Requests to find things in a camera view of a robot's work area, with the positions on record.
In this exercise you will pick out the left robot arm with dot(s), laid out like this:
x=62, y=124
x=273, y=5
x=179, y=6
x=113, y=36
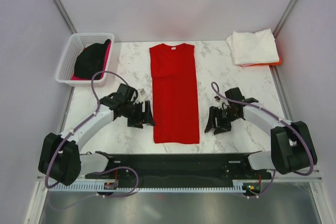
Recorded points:
x=60, y=157

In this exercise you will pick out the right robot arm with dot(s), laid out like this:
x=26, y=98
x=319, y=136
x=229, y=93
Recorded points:
x=291, y=146

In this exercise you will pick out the aluminium rail frame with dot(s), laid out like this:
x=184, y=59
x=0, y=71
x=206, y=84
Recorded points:
x=282, y=199

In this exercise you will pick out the white plastic basket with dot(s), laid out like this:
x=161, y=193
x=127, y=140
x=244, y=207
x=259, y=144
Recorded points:
x=75, y=45

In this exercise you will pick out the black t-shirt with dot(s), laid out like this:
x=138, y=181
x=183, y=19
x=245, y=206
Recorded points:
x=90, y=61

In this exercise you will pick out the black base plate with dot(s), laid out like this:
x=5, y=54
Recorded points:
x=179, y=170

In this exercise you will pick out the white slotted cable duct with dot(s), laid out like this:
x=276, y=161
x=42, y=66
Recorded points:
x=110, y=187

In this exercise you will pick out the red t-shirt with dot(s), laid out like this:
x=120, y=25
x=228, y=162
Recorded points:
x=175, y=97

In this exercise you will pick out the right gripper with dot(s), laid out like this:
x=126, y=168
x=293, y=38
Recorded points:
x=221, y=127

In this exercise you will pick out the folded orange t-shirt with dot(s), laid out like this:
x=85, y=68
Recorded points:
x=265, y=64

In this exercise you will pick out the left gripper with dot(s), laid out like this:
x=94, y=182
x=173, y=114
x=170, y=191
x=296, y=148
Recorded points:
x=139, y=120

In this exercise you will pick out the pink t-shirt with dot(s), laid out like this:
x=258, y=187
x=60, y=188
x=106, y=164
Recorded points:
x=106, y=56

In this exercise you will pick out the folded white t-shirt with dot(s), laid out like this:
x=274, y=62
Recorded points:
x=250, y=48

